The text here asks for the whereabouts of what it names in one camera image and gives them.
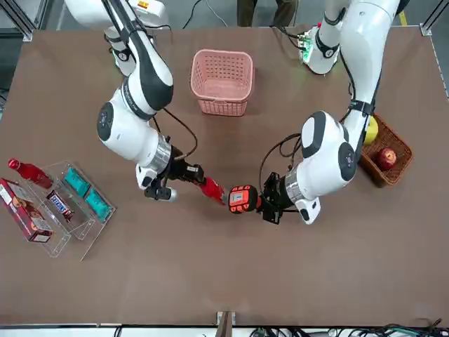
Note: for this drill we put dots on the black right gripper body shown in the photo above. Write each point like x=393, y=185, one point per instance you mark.
x=186, y=172

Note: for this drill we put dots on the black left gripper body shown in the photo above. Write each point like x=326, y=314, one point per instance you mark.
x=280, y=194

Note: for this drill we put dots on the orange black barcode scanner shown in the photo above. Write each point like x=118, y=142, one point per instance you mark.
x=242, y=198

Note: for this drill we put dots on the red Coca-Cola bottle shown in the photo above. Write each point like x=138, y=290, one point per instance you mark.
x=214, y=189
x=33, y=173

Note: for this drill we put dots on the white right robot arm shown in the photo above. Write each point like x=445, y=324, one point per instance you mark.
x=126, y=133

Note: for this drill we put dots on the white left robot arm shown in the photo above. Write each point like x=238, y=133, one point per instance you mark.
x=326, y=147

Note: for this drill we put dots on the pink plastic basket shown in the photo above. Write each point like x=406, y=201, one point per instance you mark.
x=210, y=105

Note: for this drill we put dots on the brown wicker basket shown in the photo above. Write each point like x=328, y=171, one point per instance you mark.
x=400, y=147

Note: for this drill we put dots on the red apple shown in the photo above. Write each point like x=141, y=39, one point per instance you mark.
x=386, y=159

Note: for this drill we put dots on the yellow-green apple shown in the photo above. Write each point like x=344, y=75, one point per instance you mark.
x=372, y=131

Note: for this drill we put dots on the Snickers bar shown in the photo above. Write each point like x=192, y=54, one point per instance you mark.
x=59, y=205

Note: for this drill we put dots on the green circuit board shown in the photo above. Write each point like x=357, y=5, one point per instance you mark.
x=305, y=45

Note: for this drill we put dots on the clear acrylic shelf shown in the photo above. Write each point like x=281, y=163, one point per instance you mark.
x=56, y=245

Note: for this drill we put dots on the white control box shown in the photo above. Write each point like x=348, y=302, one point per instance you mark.
x=151, y=10

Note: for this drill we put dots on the red cookie box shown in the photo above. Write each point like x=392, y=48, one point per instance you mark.
x=24, y=214

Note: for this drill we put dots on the person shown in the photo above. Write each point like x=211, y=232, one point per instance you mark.
x=249, y=12

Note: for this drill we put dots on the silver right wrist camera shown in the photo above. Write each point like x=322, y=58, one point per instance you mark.
x=165, y=194

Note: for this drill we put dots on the grey aluminium frame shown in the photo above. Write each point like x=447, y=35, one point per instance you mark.
x=28, y=34
x=426, y=28

